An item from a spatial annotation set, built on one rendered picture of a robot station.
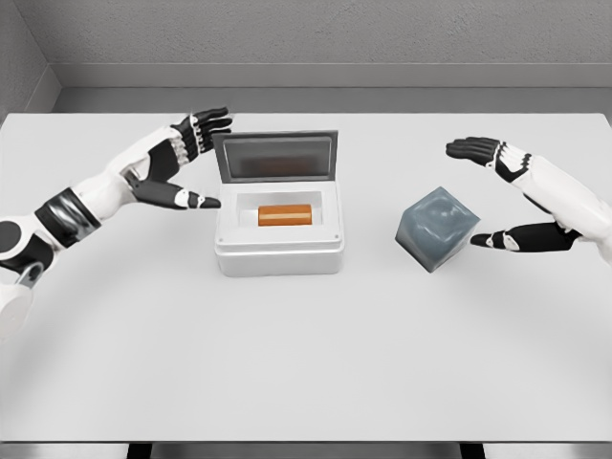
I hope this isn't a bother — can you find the orange rectangular block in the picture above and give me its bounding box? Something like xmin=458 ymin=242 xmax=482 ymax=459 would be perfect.
xmin=257 ymin=203 xmax=313 ymax=228

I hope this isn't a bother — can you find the grey-blue cube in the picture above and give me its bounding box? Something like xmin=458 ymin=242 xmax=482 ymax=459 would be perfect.
xmin=394 ymin=186 xmax=482 ymax=274

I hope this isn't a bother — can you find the white box with open lid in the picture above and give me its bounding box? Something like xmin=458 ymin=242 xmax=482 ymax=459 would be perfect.
xmin=211 ymin=128 xmax=347 ymax=278

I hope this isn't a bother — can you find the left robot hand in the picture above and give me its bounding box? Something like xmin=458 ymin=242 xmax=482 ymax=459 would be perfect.
xmin=98 ymin=105 xmax=234 ymax=213

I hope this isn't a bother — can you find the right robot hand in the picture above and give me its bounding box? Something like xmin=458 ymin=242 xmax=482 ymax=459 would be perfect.
xmin=445 ymin=136 xmax=604 ymax=253

